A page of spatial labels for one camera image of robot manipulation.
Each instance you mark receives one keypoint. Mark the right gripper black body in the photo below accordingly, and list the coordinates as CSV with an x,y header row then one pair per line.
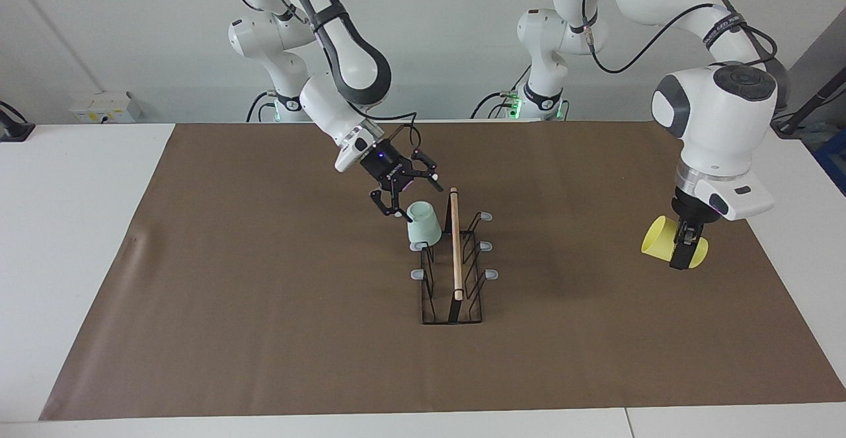
x,y
383,162

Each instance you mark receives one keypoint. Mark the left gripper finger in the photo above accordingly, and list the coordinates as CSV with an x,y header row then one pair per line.
x,y
684,250

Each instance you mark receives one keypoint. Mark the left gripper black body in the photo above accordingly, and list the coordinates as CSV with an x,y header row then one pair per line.
x,y
687,213

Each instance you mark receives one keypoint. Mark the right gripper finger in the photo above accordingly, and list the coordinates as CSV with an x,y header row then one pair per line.
x,y
426,168
391,199

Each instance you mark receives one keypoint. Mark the yellow plastic cup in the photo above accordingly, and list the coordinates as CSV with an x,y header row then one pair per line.
x,y
657,240

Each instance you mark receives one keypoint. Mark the pale green plastic cup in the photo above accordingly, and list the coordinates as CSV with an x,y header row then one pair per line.
x,y
423,226

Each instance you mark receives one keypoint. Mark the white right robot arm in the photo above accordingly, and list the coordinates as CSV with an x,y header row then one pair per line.
x,y
344,48

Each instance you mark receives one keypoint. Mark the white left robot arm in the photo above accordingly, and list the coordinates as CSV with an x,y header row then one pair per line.
x,y
714,114

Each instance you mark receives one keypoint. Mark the blue crate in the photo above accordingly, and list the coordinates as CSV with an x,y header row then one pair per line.
x,y
834,160

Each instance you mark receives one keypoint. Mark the black stand pole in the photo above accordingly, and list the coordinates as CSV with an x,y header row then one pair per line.
x,y
819,94

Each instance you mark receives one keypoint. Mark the brown paper table mat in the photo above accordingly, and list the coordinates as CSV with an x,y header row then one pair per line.
x,y
264,359

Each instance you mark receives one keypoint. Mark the white wall socket box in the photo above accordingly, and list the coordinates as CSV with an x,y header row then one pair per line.
x,y
106,108

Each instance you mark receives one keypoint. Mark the black clamp mount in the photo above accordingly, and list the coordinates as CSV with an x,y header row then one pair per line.
x,y
13,131

